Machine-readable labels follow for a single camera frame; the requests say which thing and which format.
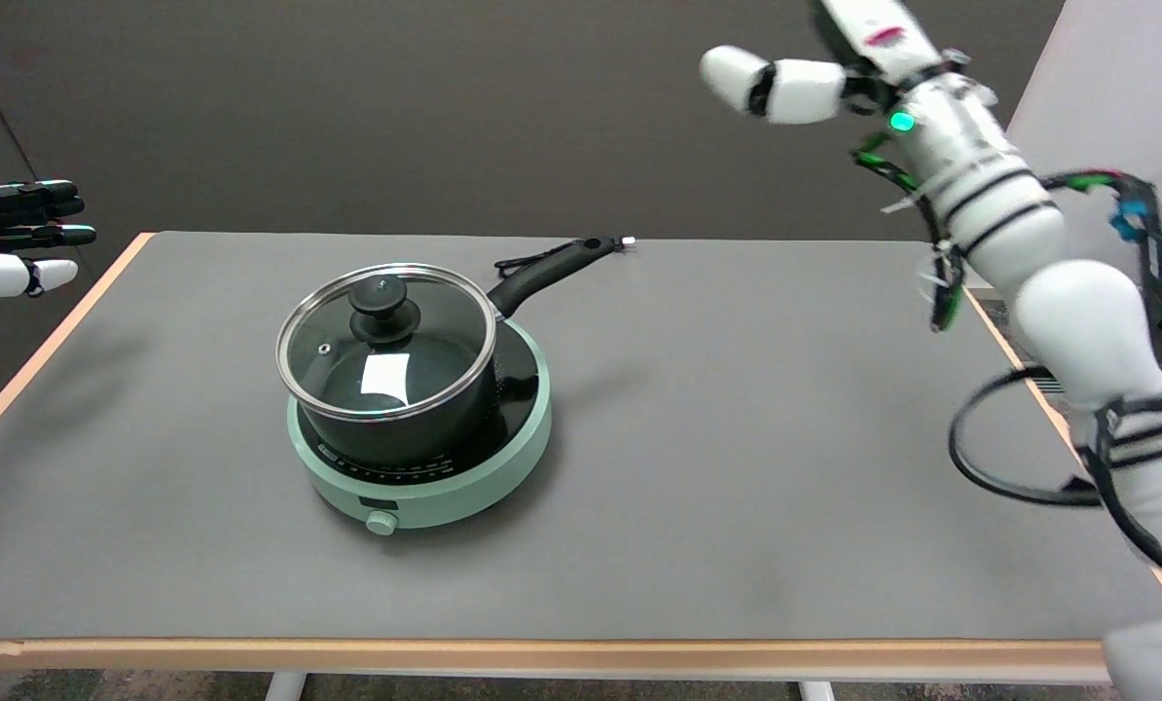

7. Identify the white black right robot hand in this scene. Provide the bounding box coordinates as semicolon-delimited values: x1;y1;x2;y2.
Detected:
699;0;948;127

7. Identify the glass pot lid black knob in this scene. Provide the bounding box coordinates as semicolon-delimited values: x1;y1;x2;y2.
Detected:
274;262;500;423

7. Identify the white background panel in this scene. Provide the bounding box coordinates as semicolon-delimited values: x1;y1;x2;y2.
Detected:
1003;0;1162;293

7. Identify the grey table mat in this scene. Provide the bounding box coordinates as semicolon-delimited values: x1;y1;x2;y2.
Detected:
0;231;1162;643

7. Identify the mint green induction cooker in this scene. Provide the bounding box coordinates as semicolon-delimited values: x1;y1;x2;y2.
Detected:
286;321;554;537

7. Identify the green black wrist cable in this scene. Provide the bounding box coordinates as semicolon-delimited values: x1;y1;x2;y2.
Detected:
853;130;967;335

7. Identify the black cable bundle blue connector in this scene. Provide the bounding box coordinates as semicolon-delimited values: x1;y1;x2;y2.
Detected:
1042;169;1162;334

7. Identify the black cooker power cord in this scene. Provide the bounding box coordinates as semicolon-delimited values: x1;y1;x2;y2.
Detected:
492;235;638;279

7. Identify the black saucepan with long handle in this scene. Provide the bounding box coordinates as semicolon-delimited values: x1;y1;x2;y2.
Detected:
288;236;617;469

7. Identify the black looping arm cable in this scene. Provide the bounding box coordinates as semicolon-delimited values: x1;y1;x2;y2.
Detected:
948;364;1162;597

